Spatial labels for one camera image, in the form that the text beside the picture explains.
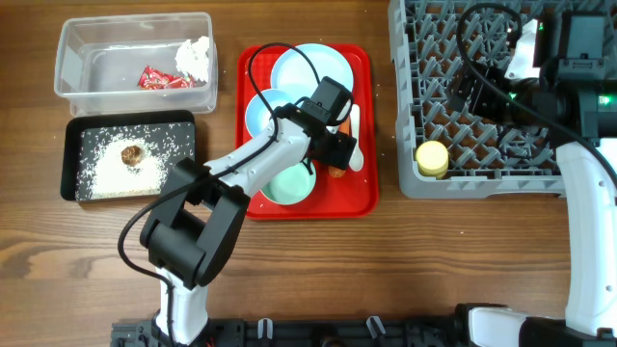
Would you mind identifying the white plastic spoon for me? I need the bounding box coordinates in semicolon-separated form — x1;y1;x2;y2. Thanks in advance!
349;104;364;172

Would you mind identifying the black tray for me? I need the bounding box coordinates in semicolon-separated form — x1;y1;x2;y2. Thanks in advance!
60;110;195;201

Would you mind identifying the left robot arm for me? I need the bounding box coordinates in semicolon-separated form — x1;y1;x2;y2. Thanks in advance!
140;77;357;346

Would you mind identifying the orange carrot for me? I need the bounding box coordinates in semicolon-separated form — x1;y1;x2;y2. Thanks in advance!
329;119;350;178

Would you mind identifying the red serving tray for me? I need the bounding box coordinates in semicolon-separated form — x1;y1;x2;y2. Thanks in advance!
235;44;379;221

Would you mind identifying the yellow cup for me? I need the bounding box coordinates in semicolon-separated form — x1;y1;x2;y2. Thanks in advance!
416;141;449;179

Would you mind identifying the light blue plate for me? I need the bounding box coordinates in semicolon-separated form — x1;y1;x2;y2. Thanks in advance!
270;43;354;102

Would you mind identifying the red snack wrapper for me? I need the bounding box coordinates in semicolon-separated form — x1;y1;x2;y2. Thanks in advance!
137;66;197;90

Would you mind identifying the grey dishwasher rack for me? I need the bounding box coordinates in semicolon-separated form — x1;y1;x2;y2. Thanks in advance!
388;0;617;200

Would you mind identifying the brown food lump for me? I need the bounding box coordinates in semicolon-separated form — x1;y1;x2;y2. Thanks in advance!
121;146;143;167

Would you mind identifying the white rice pile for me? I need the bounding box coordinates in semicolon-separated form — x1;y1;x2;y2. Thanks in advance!
75;122;196;201

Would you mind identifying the clear plastic bin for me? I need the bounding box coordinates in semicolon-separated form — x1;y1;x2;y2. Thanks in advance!
54;12;218;117

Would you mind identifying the light blue bowl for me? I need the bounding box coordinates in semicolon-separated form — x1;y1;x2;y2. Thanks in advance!
245;89;292;137

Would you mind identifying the green bowl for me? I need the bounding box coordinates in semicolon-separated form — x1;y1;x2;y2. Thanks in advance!
260;162;317;205

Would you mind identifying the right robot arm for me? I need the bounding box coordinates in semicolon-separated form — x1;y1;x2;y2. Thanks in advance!
447;11;616;346

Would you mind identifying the white napkin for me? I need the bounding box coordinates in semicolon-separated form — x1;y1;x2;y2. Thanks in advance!
174;36;210;83

